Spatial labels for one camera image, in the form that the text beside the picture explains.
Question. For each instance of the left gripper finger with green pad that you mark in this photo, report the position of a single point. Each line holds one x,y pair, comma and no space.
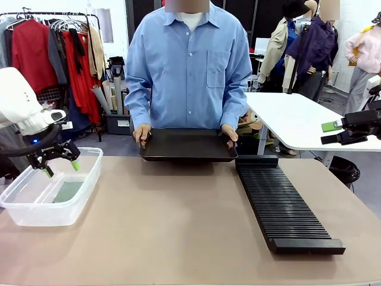
48,172
76,165

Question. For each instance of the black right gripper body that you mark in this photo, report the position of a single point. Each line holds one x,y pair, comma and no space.
364,123

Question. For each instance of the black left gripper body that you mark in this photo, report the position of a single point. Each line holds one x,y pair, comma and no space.
56,152

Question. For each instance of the large light green PCB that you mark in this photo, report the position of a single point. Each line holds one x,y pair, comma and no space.
68,192

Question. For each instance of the black plastic tray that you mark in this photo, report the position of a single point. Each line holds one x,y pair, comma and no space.
187,144

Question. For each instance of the person's left forearm blue sleeve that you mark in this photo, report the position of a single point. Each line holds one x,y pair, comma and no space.
236,104

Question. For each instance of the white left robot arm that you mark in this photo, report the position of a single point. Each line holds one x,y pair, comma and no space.
18,101

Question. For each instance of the person's right forearm blue sleeve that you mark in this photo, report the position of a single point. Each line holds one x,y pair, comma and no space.
138,104

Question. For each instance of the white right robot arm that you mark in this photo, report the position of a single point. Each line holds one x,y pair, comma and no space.
375,82

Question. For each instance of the person's right hand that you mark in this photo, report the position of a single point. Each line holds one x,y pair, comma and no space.
141,134

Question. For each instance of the person's left hand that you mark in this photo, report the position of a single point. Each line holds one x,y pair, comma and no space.
232,135

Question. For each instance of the white side table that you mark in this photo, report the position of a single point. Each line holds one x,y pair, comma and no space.
297,119

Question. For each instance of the clear plastic storage box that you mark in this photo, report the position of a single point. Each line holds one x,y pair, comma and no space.
44,211

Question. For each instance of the black storage bin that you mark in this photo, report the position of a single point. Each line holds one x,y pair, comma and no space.
117,123

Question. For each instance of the red dress on hanger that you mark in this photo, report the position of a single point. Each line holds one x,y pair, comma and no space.
80,86

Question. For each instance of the mannequin with pink top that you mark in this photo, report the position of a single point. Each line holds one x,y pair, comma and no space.
364,53

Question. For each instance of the brown cardboard items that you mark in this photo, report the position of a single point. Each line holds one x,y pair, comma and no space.
251,122

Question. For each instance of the mannequin with purple jacket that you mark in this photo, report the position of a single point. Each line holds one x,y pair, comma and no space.
315,47

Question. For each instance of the bundle of paper rolls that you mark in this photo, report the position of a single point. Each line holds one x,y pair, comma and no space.
114,92

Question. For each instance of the black slotted PCB rack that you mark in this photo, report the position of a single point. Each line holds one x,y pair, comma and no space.
282,202

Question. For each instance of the mannequin with beige coat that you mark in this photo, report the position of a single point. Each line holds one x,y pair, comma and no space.
276,50

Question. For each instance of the grey garment on hanger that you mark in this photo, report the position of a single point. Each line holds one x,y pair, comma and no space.
56,56

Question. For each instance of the red shirt on hanger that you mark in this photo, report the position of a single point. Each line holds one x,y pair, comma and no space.
31,56

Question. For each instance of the beige garment on hanger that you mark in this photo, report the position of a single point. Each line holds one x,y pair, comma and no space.
96,53

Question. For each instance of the black scarf on hanger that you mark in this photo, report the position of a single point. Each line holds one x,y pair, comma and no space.
78,47

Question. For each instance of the black hat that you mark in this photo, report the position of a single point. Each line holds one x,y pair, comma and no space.
294,9

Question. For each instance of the black metal clothes rack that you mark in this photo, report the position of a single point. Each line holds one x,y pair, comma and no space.
59,13

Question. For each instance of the person torso blue shirt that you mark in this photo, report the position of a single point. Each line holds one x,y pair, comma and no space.
187,65

